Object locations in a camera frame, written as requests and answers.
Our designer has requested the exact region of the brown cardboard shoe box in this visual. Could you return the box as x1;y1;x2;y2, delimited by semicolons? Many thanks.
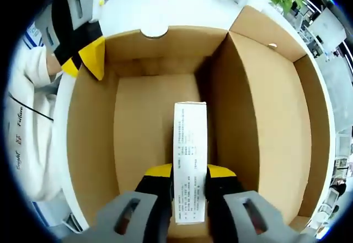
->
65;4;332;243

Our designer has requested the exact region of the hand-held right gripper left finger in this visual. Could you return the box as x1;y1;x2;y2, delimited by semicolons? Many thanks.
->
63;163;175;243

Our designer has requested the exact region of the person's white shirt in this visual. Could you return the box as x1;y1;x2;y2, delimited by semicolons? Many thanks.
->
3;43;71;203

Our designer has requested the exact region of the white carton box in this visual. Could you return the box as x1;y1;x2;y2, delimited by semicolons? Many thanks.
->
173;101;208;226

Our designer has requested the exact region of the white office chair back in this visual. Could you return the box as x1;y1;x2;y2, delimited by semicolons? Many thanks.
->
308;7;347;48

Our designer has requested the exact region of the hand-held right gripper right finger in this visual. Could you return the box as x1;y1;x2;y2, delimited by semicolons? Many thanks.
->
205;164;315;243

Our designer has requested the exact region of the thin black cable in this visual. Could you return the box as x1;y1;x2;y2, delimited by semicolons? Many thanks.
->
7;92;55;122

